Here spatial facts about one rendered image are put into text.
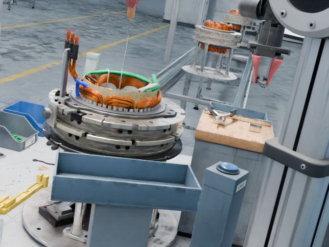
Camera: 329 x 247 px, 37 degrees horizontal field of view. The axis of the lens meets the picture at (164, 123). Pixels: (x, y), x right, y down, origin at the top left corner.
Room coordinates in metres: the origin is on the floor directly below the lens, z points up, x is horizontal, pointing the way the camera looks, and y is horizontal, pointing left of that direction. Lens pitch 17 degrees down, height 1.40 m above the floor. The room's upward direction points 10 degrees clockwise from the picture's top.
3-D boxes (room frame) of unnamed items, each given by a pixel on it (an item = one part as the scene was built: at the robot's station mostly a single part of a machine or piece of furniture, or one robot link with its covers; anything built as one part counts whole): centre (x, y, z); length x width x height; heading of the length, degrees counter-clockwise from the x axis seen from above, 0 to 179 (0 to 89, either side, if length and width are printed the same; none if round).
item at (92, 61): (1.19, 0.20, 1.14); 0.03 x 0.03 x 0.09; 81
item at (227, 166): (0.96, -0.15, 1.04); 0.04 x 0.04 x 0.01
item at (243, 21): (5.47, -0.58, 0.94); 0.39 x 0.39 x 0.30
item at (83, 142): (1.11, 0.11, 1.05); 0.29 x 0.29 x 0.06
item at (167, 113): (1.11, 0.10, 1.10); 0.25 x 0.24 x 0.01; 81
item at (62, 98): (1.03, 0.23, 1.15); 0.03 x 0.02 x 0.12; 163
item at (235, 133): (1.20, -0.18, 1.05); 0.20 x 0.19 x 0.02; 173
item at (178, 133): (1.09, -0.03, 1.06); 0.08 x 0.02 x 0.01; 171
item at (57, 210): (1.05, 0.21, 0.83); 0.05 x 0.04 x 0.02; 45
